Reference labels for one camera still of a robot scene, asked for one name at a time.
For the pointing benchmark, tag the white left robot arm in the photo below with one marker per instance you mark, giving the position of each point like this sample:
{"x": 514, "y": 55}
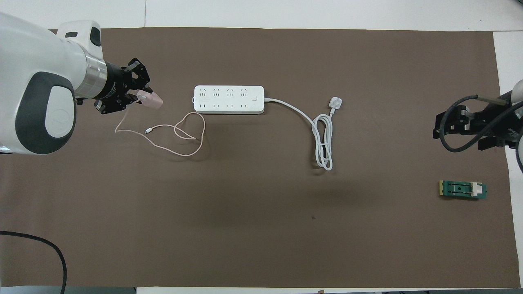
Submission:
{"x": 32, "y": 61}

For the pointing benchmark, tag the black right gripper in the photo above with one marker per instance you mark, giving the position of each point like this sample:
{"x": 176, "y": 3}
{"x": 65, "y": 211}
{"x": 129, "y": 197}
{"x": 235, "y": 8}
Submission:
{"x": 490, "y": 120}

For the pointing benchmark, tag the brown table mat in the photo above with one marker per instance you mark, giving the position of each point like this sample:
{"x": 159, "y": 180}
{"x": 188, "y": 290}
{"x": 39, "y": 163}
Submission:
{"x": 265, "y": 224}

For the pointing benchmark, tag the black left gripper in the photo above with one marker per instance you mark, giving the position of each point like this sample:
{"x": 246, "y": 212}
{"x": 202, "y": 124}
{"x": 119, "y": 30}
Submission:
{"x": 118, "y": 83}

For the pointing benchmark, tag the pink charger adapter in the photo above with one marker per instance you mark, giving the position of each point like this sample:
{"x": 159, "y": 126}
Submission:
{"x": 151, "y": 100}

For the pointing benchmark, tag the green knife switch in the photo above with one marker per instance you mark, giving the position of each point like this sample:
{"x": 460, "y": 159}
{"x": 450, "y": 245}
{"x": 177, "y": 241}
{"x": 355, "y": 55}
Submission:
{"x": 461, "y": 190}

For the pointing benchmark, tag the white power strip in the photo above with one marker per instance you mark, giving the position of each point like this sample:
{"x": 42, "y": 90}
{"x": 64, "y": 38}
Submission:
{"x": 229, "y": 99}

